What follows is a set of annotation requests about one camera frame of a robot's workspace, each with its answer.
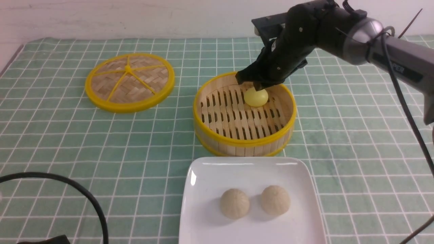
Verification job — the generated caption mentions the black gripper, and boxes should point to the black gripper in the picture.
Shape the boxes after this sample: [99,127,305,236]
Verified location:
[235,2,338,91]

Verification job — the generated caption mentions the yellow steamed bun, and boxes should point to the yellow steamed bun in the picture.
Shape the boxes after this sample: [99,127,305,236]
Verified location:
[244,87,269,107]

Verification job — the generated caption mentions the beige steamed bun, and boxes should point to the beige steamed bun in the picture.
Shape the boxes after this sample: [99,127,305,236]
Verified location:
[260,185,291,217]
[219,188,250,220]

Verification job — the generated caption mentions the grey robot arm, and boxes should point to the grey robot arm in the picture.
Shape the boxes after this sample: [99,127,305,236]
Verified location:
[235,0,434,125]

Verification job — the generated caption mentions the beige steamed bun on plate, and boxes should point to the beige steamed bun on plate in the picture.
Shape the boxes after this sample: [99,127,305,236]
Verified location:
[219,188,250,220]

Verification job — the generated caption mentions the white square plate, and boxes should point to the white square plate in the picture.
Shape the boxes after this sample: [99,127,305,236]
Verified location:
[178,157,327,244]

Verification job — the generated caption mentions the yellow bamboo steamer basket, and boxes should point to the yellow bamboo steamer basket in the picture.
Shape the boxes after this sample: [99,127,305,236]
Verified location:
[193,72,297,157]

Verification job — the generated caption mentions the yellow woven steamer lid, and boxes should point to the yellow woven steamer lid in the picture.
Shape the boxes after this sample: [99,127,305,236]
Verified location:
[85,53,175,113]

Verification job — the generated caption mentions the green checkered tablecloth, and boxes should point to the green checkered tablecloth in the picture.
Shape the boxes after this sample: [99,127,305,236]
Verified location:
[0,38,433,244]

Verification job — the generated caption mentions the black object bottom left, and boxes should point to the black object bottom left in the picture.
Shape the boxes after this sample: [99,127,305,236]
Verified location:
[17,235,71,244]

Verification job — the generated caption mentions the black cable right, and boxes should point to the black cable right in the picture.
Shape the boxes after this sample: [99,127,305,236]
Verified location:
[373,27,434,244]

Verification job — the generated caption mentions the black cable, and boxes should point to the black cable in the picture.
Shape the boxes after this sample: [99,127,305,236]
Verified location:
[373,27,434,244]
[0,172,109,244]

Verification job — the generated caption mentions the black cable left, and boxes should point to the black cable left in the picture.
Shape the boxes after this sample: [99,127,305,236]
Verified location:
[0,172,109,244]

